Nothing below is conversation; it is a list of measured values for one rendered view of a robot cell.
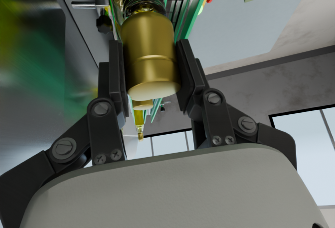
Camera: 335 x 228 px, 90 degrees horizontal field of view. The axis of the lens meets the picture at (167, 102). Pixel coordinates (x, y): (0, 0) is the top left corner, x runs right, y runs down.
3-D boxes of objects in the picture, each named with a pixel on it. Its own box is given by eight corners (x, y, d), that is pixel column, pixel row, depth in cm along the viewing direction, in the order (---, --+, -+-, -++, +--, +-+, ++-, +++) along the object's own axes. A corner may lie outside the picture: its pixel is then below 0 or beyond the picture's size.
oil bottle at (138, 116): (132, 98, 114) (136, 140, 107) (141, 97, 115) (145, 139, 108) (133, 100, 119) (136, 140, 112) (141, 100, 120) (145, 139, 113)
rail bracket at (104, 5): (68, -39, 31) (67, 21, 27) (107, -37, 32) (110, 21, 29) (76, -19, 35) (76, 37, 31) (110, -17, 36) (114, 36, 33)
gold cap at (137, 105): (152, 85, 30) (155, 108, 29) (133, 88, 30) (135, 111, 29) (148, 77, 27) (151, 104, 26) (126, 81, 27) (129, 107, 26)
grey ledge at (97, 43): (52, -63, 34) (49, -21, 31) (97, -60, 36) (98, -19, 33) (115, 92, 124) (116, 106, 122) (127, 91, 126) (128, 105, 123)
